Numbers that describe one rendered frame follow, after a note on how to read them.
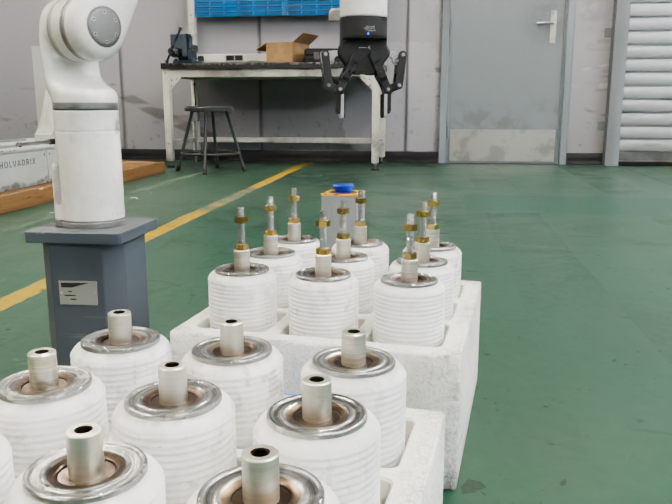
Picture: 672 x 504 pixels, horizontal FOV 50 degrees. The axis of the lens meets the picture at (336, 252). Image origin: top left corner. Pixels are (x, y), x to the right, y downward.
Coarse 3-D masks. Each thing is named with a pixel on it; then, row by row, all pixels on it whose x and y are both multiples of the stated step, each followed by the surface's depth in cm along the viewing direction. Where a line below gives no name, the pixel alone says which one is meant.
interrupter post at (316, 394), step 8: (312, 376) 54; (320, 376) 54; (304, 384) 53; (312, 384) 52; (320, 384) 52; (328, 384) 53; (304, 392) 53; (312, 392) 53; (320, 392) 53; (328, 392) 53; (304, 400) 53; (312, 400) 53; (320, 400) 53; (328, 400) 53; (304, 408) 53; (312, 408) 53; (320, 408) 53; (328, 408) 53; (304, 416) 53; (312, 416) 53; (320, 416) 53; (328, 416) 53
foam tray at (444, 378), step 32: (480, 288) 122; (192, 320) 102; (288, 320) 102; (448, 320) 102; (288, 352) 93; (416, 352) 89; (448, 352) 89; (288, 384) 94; (416, 384) 90; (448, 384) 89; (448, 416) 89; (448, 448) 90; (448, 480) 91
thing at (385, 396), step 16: (304, 368) 65; (400, 368) 64; (336, 384) 61; (352, 384) 61; (368, 384) 61; (384, 384) 62; (400, 384) 63; (368, 400) 61; (384, 400) 62; (400, 400) 63; (384, 416) 62; (400, 416) 64; (384, 432) 62; (400, 432) 64; (384, 448) 63; (400, 448) 64; (384, 464) 63
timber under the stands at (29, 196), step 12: (132, 168) 451; (144, 168) 470; (156, 168) 490; (132, 180) 452; (0, 192) 330; (12, 192) 330; (24, 192) 334; (36, 192) 344; (48, 192) 354; (0, 204) 315; (12, 204) 324; (24, 204) 334; (36, 204) 344
